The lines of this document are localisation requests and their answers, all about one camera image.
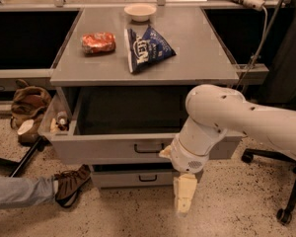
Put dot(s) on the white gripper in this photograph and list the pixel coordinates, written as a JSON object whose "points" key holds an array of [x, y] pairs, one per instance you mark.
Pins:
{"points": [[186, 158]]}

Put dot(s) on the grey top drawer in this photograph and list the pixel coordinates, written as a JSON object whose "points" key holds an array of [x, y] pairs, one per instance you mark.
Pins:
{"points": [[121, 147]]}

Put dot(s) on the grey drawer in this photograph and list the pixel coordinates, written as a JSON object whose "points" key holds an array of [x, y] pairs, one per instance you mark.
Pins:
{"points": [[121, 147], [126, 175]]}

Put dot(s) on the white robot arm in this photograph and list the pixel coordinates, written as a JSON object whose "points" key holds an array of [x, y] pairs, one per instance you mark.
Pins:
{"points": [[212, 112]]}

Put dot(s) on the grey lower drawer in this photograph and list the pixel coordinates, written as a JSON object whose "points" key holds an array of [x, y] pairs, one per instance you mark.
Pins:
{"points": [[126, 175]]}

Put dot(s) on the grey drawer cabinet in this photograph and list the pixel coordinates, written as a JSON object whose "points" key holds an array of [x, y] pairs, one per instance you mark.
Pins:
{"points": [[129, 80]]}

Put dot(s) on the brown shoe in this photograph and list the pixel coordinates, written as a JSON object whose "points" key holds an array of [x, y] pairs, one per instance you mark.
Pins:
{"points": [[68, 185]]}

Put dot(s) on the blue chip bag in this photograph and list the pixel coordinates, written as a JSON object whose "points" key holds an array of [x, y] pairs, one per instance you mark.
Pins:
{"points": [[144, 51]]}

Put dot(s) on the black metal floor bar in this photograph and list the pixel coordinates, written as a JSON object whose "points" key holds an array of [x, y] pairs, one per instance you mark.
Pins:
{"points": [[17, 167]]}

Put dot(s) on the orange snack bag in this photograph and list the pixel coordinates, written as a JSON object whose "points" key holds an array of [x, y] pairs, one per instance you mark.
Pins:
{"points": [[98, 42]]}

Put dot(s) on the white bowl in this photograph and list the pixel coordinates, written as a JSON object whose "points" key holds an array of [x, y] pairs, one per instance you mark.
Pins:
{"points": [[140, 12]]}

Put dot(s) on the person's leg in jeans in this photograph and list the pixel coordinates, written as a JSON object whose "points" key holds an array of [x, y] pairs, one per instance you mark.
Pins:
{"points": [[24, 192]]}

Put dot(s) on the black lower drawer handle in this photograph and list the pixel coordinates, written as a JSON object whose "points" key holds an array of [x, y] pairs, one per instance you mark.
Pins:
{"points": [[145, 179]]}

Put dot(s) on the black drawer handle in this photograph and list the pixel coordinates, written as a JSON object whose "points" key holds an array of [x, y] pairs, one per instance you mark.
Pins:
{"points": [[145, 179], [148, 148]]}

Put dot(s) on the black top drawer handle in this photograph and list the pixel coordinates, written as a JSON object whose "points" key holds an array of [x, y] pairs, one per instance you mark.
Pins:
{"points": [[148, 148]]}

